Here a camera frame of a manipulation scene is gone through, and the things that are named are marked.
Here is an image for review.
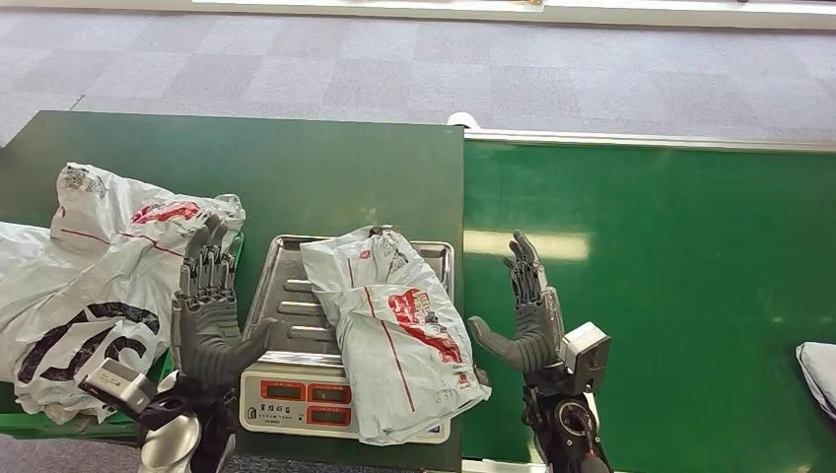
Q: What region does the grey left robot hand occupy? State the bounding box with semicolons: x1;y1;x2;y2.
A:
171;215;279;390

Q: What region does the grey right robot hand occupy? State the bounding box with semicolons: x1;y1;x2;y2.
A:
466;230;567;375

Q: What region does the white red-print package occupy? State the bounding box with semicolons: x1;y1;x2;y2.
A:
795;340;836;423
299;224;493;447

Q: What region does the green conveyor belt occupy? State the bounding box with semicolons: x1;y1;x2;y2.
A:
460;139;836;473

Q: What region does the flat white red-print package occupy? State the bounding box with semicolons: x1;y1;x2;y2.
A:
795;340;836;423

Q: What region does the white scale with steel tray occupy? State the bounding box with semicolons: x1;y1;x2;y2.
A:
238;234;455;447

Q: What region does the white bag with black print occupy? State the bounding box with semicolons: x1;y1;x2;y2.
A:
0;234;197;426

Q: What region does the white bag with red print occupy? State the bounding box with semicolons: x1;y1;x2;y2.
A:
49;162;246;302

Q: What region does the green plastic crate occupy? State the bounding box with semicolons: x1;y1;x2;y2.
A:
0;231;246;440

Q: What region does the plain white bag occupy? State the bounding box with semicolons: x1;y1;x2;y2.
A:
0;221;67;279

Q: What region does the white window sill ledge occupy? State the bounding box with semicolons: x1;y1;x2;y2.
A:
0;0;836;32

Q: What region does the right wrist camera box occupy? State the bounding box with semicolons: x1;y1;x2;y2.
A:
559;320;612;397

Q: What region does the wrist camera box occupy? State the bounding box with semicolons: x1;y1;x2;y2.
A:
559;320;612;397
77;357;159;417

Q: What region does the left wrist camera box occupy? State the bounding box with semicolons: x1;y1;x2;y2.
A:
77;357;159;417

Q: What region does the silver conveyor side rail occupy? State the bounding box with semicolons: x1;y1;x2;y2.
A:
463;128;836;155

